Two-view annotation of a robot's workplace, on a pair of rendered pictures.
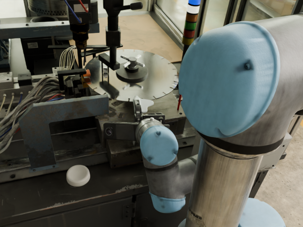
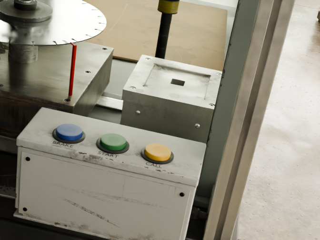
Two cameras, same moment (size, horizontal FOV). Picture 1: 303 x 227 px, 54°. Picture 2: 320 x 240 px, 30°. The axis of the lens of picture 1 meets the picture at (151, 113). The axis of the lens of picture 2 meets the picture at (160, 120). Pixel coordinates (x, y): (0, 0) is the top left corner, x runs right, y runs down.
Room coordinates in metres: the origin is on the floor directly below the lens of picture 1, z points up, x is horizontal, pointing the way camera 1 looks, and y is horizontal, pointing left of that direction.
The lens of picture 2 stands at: (0.01, -0.72, 1.37)
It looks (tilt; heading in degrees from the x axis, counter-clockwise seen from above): 28 degrees down; 28
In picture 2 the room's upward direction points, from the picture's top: 10 degrees clockwise
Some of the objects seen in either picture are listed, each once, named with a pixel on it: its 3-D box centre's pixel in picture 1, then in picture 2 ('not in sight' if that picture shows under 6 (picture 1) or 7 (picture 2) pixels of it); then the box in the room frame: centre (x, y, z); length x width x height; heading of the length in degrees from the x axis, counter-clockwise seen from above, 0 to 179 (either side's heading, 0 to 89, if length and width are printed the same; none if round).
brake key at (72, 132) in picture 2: not in sight; (68, 135); (0.64, -0.23, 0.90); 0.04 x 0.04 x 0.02
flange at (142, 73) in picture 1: (131, 69); (25, 6); (0.88, 0.08, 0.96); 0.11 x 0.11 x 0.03
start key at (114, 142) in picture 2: not in sight; (113, 145); (0.67, -0.30, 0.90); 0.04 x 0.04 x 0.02
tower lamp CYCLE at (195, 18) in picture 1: (191, 15); not in sight; (1.11, -0.11, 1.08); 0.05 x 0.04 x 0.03; 22
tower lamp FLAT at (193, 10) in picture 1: (193, 7); not in sight; (1.11, -0.11, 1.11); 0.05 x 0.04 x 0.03; 22
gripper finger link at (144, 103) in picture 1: (143, 102); not in sight; (0.70, 0.03, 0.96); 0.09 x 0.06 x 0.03; 11
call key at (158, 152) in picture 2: not in sight; (157, 155); (0.70, -0.36, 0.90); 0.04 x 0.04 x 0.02
